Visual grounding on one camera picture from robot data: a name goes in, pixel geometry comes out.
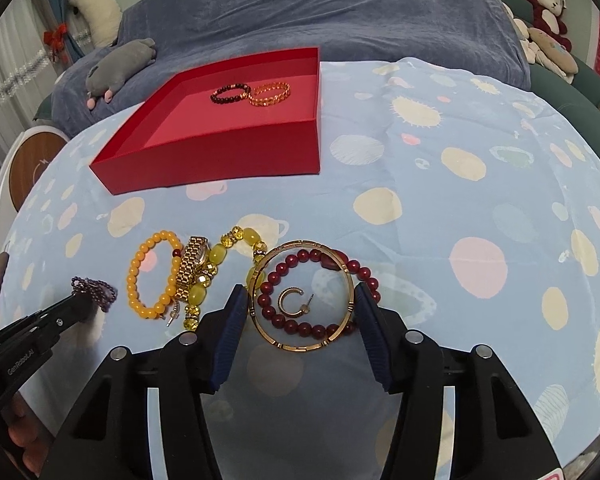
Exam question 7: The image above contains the red cardboard box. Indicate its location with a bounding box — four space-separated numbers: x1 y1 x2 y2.
89 46 323 196

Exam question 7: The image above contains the amber chunky bead bracelet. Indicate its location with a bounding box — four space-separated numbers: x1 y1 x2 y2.
182 226 269 332

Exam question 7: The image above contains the red bead bracelet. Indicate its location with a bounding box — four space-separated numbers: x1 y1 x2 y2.
259 250 381 337

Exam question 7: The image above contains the light blue dotted blanket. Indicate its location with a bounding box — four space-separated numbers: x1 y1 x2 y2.
0 57 600 480

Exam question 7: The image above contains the small ring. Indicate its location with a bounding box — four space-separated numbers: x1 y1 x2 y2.
278 287 315 317

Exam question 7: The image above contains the grey-blue blanket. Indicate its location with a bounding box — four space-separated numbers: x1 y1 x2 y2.
50 0 532 133

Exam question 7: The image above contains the dark brown bead bracelet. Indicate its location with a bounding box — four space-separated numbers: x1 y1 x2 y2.
210 83 251 106

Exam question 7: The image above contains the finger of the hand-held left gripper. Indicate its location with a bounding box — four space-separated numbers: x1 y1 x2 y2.
27 290 102 347

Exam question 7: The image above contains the yellow bead bracelet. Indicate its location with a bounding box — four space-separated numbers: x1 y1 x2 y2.
126 230 185 320

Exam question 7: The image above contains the beige plush toy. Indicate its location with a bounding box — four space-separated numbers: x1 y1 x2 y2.
527 26 580 85

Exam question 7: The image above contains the purple multi-strand bead bracelet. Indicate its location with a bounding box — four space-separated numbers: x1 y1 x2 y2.
70 276 119 314

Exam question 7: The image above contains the white device with wooden disc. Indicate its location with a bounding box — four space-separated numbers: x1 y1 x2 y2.
0 130 77 273

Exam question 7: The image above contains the white curtain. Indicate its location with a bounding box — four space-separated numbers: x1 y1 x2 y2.
0 0 97 157

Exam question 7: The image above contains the green sofa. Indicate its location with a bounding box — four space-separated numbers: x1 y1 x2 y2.
462 0 600 133

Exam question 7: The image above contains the grey mouse plush toy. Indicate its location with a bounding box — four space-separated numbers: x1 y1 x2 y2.
84 37 157 110

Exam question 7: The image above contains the gold bangle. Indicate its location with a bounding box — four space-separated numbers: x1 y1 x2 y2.
247 240 356 356

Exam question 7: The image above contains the person's left hand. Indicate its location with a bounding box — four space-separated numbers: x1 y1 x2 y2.
6 392 42 479

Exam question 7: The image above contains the gold link watch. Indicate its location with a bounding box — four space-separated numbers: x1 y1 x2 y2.
172 236 212 306

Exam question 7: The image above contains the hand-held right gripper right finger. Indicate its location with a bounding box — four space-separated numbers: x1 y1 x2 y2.
354 282 564 480

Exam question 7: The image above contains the red ribbon bow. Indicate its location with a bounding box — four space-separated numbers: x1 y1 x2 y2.
42 24 70 64

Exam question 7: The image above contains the red monkey plush toy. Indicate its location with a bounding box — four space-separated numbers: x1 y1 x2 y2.
524 0 572 54

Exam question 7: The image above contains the small white plush toy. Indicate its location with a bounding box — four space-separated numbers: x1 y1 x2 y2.
502 3 543 66

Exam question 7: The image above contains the orange gold chain bracelet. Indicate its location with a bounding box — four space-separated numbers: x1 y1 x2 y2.
247 81 291 109

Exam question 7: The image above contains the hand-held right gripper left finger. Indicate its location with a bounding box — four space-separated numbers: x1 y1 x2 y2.
41 284 251 480

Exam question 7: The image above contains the white long plush toy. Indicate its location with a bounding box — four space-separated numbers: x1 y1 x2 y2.
66 0 124 49

